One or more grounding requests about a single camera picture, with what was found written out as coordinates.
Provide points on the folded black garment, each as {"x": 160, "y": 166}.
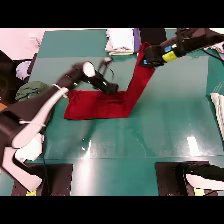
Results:
{"x": 152, "y": 35}

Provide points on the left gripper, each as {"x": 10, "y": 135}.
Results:
{"x": 110, "y": 88}

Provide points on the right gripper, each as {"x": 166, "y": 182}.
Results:
{"x": 154, "y": 56}

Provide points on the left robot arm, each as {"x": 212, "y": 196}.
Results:
{"x": 36, "y": 106}

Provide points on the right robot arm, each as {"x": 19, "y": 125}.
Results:
{"x": 203, "y": 36}

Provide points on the purple garment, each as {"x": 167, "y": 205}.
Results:
{"x": 137, "y": 40}

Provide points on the dark green garment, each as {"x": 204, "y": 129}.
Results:
{"x": 31, "y": 90}

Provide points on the folded white garment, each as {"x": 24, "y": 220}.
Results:
{"x": 120, "y": 40}

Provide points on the red garment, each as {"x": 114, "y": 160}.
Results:
{"x": 100, "y": 105}

